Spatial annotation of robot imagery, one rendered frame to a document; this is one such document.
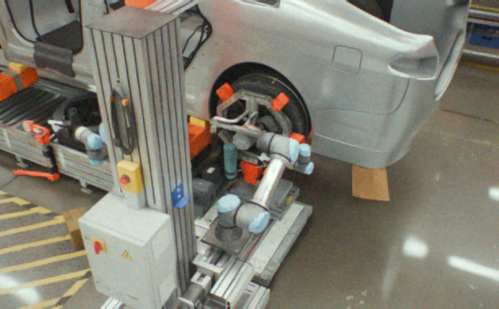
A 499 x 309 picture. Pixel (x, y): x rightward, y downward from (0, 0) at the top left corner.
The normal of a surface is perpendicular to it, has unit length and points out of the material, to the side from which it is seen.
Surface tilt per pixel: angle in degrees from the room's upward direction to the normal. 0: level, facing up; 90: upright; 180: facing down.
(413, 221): 0
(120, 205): 0
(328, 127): 90
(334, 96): 90
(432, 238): 0
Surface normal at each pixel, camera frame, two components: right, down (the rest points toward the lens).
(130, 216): 0.01, -0.81
